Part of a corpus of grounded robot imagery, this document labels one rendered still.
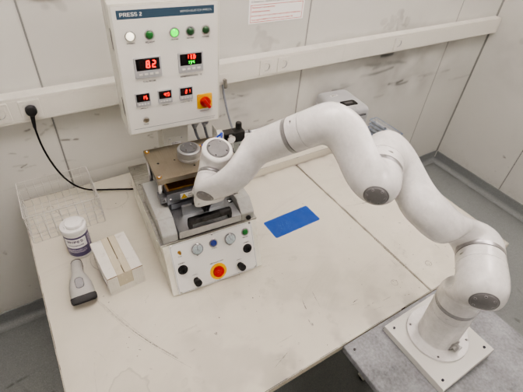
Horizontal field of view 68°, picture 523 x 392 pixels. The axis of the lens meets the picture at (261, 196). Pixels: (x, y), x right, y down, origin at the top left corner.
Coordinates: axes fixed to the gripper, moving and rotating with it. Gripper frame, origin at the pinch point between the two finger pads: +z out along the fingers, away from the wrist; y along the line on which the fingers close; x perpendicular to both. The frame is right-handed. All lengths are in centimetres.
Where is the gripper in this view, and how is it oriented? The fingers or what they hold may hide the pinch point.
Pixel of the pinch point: (205, 204)
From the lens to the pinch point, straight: 130.3
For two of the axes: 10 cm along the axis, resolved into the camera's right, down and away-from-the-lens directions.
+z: -2.2, 5.0, 8.4
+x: -4.0, -8.3, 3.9
